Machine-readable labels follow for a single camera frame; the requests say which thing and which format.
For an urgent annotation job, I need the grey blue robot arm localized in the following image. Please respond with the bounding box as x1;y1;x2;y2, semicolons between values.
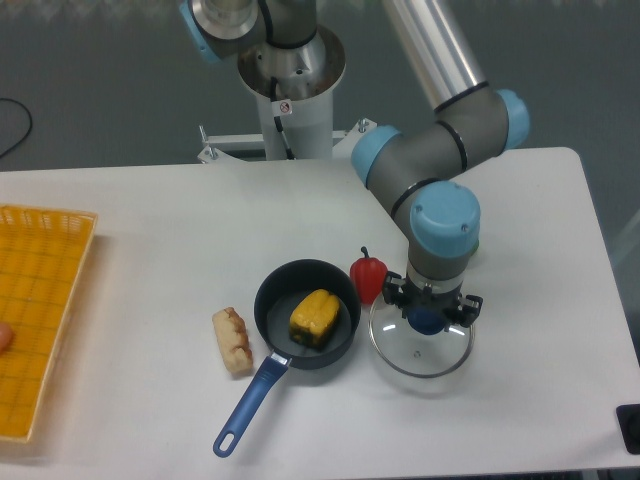
180;1;530;335

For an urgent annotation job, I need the dark pot with blue handle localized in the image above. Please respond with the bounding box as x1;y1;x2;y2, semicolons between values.
212;259;361;458

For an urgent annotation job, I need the red bell pepper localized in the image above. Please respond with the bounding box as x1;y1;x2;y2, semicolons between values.
349;246;388;305

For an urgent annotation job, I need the black cable on floor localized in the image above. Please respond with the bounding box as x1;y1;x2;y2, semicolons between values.
0;97;34;159

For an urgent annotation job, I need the yellow bell pepper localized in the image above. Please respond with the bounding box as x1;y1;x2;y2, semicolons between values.
289;289;341;349

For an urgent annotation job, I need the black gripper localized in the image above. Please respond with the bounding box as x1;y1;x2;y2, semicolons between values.
382;271;483;328

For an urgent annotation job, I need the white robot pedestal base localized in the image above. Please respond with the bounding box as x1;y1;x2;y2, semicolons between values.
198;26;377;163

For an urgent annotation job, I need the yellow woven basket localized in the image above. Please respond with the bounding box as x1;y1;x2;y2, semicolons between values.
1;204;98;443

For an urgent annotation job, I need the toy bread slice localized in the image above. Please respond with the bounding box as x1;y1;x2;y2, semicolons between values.
212;307;253;375

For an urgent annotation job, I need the black device at table edge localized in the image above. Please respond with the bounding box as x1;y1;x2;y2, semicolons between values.
616;404;640;455

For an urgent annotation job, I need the glass pot lid blue knob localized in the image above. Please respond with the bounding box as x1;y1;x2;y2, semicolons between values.
368;294;476;379

